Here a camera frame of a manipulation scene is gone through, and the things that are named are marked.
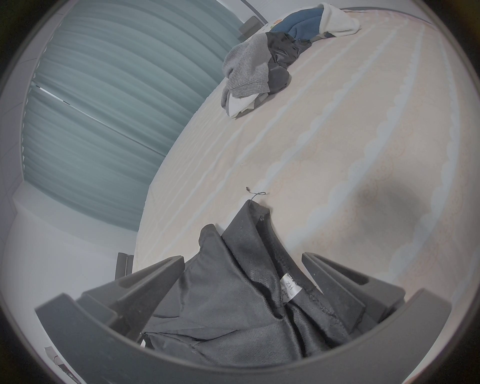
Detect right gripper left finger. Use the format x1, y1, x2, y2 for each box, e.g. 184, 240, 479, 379
77, 256, 185, 339

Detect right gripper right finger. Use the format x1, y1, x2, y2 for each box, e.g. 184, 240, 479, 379
301, 252, 406, 335

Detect black garment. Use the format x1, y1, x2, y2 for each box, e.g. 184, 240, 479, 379
140, 186, 371, 367

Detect bed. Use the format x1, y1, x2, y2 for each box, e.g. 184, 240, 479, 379
135, 0, 478, 376

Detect pile of clothes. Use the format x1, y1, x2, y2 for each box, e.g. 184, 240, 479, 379
221, 3, 362, 120

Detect black chest of drawers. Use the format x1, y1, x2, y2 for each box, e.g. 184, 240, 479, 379
115, 252, 134, 281

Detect blue-green curtain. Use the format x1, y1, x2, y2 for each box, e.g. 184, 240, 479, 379
34, 0, 259, 155
22, 86, 168, 234

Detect white printed pillow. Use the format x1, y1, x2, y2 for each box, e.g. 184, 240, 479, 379
260, 14, 286, 35

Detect grey bedside table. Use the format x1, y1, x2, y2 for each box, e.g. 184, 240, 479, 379
238, 16, 262, 40

